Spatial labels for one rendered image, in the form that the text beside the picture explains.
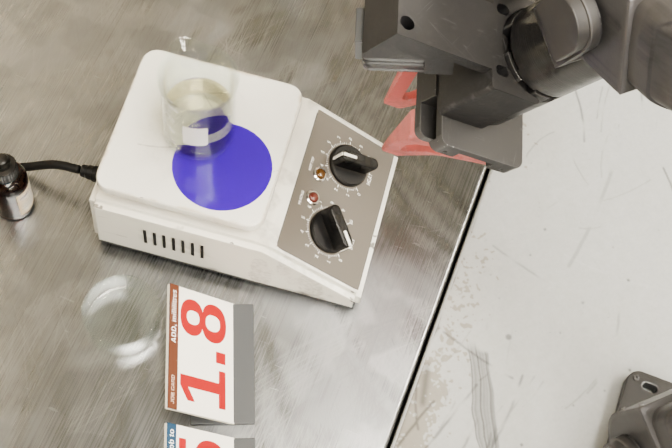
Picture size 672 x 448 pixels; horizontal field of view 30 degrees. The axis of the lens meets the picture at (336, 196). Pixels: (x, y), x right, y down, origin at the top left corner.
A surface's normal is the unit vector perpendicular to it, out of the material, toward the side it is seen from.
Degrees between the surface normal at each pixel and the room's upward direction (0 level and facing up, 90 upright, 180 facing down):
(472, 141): 31
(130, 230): 90
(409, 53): 98
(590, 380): 0
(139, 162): 0
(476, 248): 0
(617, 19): 90
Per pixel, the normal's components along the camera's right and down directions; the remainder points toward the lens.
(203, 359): 0.71, -0.36
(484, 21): 0.56, -0.25
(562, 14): -0.91, 0.32
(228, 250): -0.25, 0.85
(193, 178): 0.09, -0.47
